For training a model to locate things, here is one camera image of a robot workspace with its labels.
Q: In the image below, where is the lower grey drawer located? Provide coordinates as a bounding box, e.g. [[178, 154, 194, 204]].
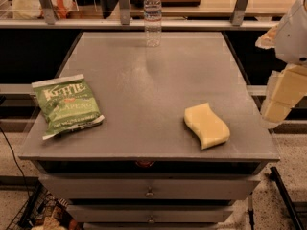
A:
[[68, 205, 233, 223]]

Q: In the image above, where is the yellow curved sponge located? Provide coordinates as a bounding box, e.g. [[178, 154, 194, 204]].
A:
[[184, 103, 230, 150]]

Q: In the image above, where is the grey drawer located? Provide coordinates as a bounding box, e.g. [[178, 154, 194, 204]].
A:
[[39, 174, 260, 200], [68, 205, 233, 223]]

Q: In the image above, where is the black wire basket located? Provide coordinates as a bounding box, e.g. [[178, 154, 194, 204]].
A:
[[5, 182, 84, 230]]

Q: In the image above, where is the upper grey drawer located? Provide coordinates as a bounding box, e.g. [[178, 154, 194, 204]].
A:
[[39, 174, 260, 200]]

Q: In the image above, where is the metal shelf rail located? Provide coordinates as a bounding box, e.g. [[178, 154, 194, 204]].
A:
[[0, 17, 279, 31]]

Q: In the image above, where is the green jalapeno chip bag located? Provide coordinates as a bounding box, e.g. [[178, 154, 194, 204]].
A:
[[32, 74, 105, 140]]

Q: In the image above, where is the clear plastic water bottle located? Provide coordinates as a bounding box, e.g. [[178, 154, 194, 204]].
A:
[[143, 0, 162, 47]]

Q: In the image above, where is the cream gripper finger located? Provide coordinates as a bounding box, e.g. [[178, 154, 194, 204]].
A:
[[261, 64, 307, 123], [255, 26, 277, 49]]

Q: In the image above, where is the white plastic bag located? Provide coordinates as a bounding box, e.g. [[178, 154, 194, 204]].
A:
[[12, 0, 76, 19]]

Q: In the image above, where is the grey drawer cabinet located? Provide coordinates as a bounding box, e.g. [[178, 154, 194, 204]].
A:
[[20, 32, 279, 230]]

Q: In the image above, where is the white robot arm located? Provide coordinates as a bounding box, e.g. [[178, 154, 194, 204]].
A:
[[255, 0, 307, 127]]

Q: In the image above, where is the black cable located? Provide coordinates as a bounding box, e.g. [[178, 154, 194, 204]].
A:
[[0, 126, 32, 198]]

